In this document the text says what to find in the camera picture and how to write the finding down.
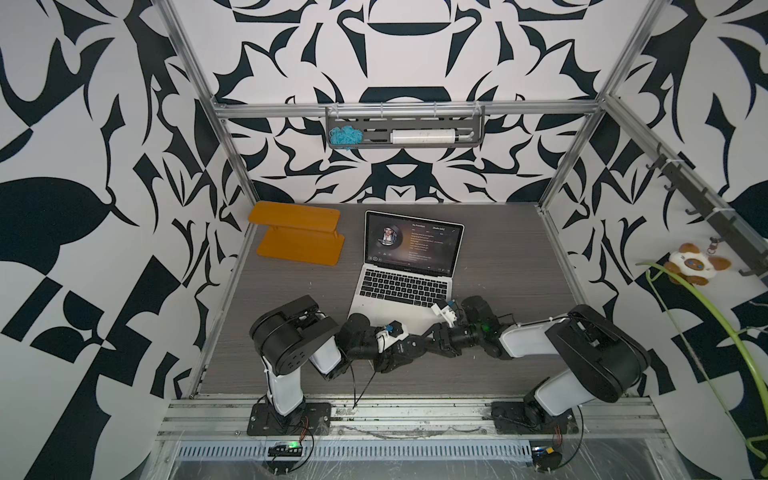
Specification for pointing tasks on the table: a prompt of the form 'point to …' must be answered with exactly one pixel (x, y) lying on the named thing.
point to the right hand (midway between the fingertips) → (416, 343)
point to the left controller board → (292, 449)
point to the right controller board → (546, 459)
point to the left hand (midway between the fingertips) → (403, 340)
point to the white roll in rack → (425, 136)
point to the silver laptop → (407, 270)
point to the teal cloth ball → (346, 136)
